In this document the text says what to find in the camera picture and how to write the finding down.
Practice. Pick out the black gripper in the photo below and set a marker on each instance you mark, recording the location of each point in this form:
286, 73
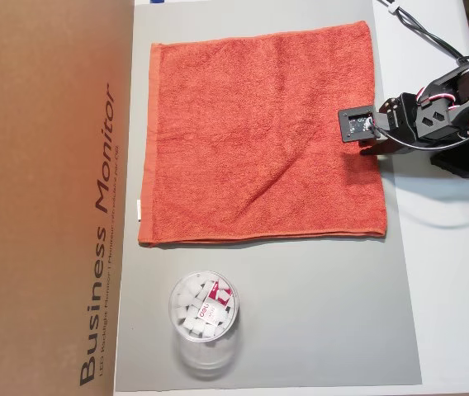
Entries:
388, 149

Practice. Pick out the orange terry towel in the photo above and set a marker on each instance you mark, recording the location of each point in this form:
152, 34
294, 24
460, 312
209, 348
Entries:
259, 136

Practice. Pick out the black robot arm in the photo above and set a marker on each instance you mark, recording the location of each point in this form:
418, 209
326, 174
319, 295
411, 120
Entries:
465, 86

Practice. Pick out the grey table mat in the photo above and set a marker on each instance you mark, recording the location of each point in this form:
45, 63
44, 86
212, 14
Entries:
300, 309

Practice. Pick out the red white paper card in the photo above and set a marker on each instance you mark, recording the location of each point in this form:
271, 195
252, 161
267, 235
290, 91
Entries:
218, 290

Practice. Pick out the white eraser cube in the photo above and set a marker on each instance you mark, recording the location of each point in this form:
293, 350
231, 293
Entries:
183, 311
187, 288
195, 326

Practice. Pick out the clear plastic jar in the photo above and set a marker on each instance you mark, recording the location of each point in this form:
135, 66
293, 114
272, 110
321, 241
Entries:
205, 359

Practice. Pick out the brown cardboard monitor box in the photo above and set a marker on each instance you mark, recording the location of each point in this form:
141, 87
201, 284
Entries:
32, 206

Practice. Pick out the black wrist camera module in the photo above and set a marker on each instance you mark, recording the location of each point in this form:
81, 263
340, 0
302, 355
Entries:
356, 123

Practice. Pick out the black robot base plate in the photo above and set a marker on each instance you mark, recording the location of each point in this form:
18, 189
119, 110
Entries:
457, 165

